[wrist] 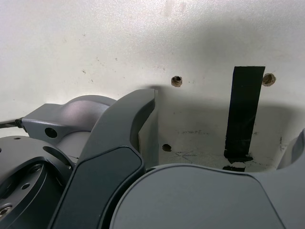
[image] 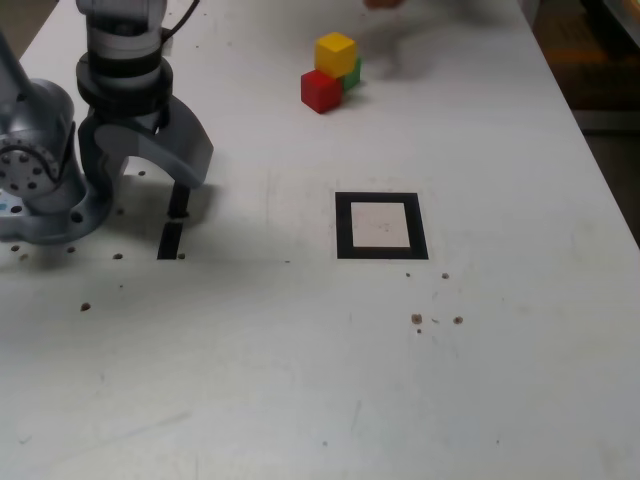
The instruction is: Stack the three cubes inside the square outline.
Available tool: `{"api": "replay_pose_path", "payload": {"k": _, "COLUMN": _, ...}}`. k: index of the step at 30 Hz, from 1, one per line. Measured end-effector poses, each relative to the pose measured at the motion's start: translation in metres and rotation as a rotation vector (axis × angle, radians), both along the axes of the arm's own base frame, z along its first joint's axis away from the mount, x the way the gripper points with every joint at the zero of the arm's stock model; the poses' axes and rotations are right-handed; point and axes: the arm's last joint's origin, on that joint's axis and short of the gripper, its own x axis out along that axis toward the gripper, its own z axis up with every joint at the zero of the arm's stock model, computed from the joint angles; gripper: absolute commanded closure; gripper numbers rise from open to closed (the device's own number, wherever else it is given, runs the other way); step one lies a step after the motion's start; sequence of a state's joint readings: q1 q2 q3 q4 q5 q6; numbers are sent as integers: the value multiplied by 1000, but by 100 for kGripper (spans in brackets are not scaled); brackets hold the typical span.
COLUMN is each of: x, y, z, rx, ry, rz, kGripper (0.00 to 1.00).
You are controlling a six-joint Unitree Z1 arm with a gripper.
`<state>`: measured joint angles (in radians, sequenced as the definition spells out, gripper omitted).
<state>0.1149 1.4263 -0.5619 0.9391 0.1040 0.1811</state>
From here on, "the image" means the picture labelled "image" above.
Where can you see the black tape strip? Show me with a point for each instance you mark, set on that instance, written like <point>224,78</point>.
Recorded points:
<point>170,240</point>

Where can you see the yellow cube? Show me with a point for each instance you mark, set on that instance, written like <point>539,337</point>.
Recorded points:
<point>335,52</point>

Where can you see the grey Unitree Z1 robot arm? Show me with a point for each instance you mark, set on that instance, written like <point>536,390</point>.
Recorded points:
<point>45,115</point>

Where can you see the red cube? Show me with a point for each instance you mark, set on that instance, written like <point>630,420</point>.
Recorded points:
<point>320,92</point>

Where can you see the dark background furniture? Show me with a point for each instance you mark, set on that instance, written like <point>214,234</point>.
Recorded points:
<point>600,75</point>

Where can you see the black tape square outline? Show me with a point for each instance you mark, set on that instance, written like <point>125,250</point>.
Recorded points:
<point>345,225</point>

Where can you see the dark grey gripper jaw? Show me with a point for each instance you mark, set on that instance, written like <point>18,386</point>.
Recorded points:
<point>89,155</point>

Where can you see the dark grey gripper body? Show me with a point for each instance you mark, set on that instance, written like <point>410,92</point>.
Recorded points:
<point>135,122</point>

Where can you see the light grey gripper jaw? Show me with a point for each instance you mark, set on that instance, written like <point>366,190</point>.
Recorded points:
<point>185,145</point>

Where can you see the green cube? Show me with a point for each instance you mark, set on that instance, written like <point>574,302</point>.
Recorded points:
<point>353,77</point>

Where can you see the person's hand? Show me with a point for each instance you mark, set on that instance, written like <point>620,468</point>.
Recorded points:
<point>382,3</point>

